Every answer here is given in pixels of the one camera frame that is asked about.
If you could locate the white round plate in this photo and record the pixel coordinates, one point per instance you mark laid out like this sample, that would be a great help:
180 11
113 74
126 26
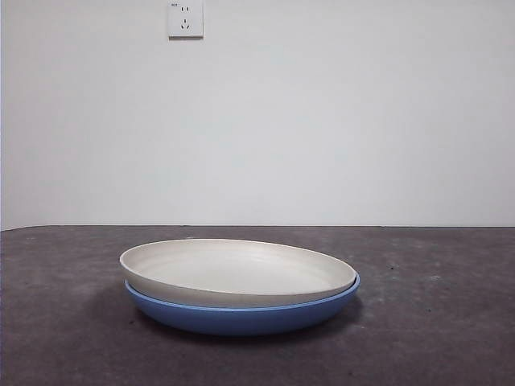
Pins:
241 273

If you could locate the white wall socket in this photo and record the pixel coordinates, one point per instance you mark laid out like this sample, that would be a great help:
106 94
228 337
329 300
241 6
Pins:
186 21

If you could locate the blue round plate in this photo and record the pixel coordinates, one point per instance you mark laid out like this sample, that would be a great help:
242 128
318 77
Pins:
241 321

